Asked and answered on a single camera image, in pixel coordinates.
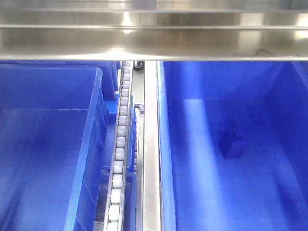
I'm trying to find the large blue bin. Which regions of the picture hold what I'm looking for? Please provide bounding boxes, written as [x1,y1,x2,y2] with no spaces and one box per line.
[159,61,308,231]
[0,64,108,231]

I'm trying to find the steel divider rail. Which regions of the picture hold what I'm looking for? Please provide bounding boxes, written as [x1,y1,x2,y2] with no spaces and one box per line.
[142,61,162,231]

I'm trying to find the small blue plastic part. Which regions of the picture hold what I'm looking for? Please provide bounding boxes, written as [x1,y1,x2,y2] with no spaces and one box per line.
[218,128,249,159]

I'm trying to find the large blue bin left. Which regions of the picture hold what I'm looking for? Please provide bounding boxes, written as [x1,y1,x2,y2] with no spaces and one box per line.
[0,64,108,231]

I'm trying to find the steel shelf beam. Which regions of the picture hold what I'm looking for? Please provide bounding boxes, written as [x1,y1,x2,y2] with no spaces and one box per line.
[0,0,308,61]

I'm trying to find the white roller track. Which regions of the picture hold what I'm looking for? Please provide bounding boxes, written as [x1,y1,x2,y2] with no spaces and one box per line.
[103,61,133,231]

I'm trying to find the large blue bin right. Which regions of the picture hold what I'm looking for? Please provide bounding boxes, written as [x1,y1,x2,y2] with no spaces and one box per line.
[159,61,308,231]

